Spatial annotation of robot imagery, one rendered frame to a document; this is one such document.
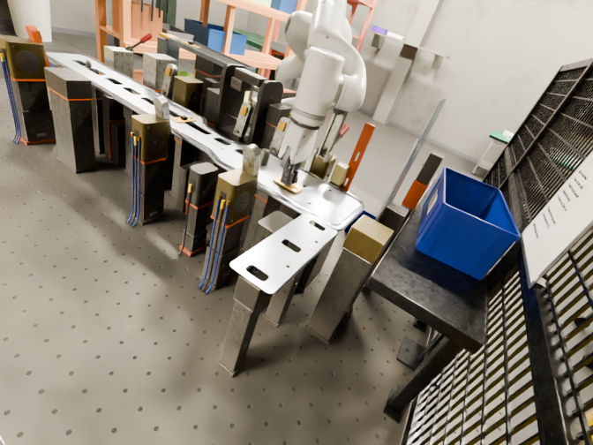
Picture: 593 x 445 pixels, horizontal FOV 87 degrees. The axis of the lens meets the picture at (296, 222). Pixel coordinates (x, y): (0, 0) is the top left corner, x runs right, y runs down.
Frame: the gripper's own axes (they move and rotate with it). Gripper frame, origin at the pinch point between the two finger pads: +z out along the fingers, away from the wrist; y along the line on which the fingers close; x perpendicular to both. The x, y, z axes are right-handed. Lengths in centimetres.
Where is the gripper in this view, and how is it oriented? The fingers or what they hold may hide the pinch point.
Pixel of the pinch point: (289, 176)
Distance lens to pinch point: 86.6
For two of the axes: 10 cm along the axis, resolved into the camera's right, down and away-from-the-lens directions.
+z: -2.8, 8.0, 5.3
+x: 8.2, 4.9, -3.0
